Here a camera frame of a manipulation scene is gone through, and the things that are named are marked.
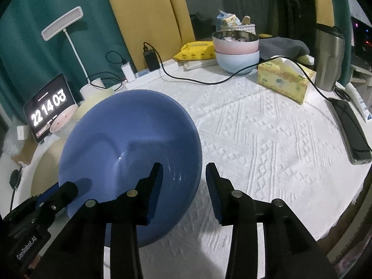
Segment yellow tissue box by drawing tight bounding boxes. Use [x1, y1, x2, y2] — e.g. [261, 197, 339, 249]
[257, 57, 317, 105]

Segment light blue bowl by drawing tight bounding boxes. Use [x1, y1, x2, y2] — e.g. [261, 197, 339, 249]
[215, 49, 260, 75]

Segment black round device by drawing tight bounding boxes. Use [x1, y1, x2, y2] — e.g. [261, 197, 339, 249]
[10, 170, 22, 191]

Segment cream bowl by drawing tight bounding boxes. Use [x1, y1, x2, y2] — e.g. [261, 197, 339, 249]
[73, 89, 114, 121]

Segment cardboard box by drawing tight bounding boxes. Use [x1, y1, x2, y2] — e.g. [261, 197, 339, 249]
[12, 144, 37, 166]

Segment wide yellow curtain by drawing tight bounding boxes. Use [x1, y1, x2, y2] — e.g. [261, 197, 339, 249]
[101, 0, 196, 70]

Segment black power adapter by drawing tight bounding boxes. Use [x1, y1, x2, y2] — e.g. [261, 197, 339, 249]
[142, 49, 160, 72]

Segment white power strip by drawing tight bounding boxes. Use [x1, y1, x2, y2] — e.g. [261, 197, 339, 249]
[126, 64, 178, 90]

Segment tablet with clock display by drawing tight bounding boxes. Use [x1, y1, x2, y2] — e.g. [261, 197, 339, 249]
[24, 73, 78, 143]

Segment looped black cable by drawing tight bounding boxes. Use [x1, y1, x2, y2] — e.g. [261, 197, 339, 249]
[87, 51, 128, 86]

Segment large blue bowl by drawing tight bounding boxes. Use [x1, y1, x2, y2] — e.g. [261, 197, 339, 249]
[58, 90, 203, 247]

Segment white textured tablecloth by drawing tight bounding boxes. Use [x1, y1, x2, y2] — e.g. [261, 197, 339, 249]
[0, 61, 372, 279]

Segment beige plate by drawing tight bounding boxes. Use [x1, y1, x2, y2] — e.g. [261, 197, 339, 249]
[30, 142, 69, 207]

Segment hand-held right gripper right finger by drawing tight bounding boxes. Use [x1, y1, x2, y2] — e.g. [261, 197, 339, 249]
[205, 163, 335, 279]

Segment narrow yellow curtain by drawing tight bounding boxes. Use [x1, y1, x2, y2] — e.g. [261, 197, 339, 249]
[308, 0, 335, 27]

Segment black smartphone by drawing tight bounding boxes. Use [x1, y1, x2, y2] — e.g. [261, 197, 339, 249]
[328, 97, 372, 166]

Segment pink strawberry print bowl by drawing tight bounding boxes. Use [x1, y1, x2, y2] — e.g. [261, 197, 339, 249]
[50, 105, 80, 138]

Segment long black charging cable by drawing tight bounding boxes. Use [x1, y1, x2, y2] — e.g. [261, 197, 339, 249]
[144, 42, 338, 102]

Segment white desk lamp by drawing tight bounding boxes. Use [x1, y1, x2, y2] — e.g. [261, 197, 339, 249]
[41, 6, 106, 101]

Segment grey folded cloth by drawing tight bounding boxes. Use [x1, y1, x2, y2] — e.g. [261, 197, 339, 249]
[259, 37, 310, 61]

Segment stainless steel thermos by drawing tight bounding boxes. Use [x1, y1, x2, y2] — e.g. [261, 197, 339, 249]
[315, 23, 346, 92]

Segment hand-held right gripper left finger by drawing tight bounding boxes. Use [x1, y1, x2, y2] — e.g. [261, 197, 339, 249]
[38, 163, 163, 279]

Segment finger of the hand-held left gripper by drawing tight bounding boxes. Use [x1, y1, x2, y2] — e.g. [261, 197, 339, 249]
[36, 182, 79, 213]

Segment white side desk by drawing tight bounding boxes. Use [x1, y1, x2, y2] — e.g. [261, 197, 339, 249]
[350, 62, 372, 88]

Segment white tube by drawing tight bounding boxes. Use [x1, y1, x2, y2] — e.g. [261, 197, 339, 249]
[345, 83, 372, 123]

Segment dark glass window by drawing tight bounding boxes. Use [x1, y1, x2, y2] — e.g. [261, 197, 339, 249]
[179, 0, 317, 44]

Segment pink steel-lined bowl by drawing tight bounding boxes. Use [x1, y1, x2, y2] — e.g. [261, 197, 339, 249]
[212, 30, 260, 55]

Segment black scissors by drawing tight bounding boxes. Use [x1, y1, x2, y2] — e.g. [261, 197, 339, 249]
[334, 84, 352, 102]

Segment white plug adapter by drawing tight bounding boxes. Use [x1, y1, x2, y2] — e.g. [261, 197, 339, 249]
[121, 62, 136, 82]

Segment white packet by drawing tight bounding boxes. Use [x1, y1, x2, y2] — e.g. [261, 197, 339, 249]
[184, 60, 218, 70]

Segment yellow wipes packet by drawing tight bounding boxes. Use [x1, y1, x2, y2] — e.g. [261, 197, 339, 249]
[174, 41, 216, 62]

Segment wide teal curtain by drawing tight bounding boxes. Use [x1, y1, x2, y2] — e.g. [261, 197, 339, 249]
[0, 0, 137, 123]

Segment narrow teal curtain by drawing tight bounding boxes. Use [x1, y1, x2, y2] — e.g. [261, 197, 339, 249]
[327, 0, 353, 85]

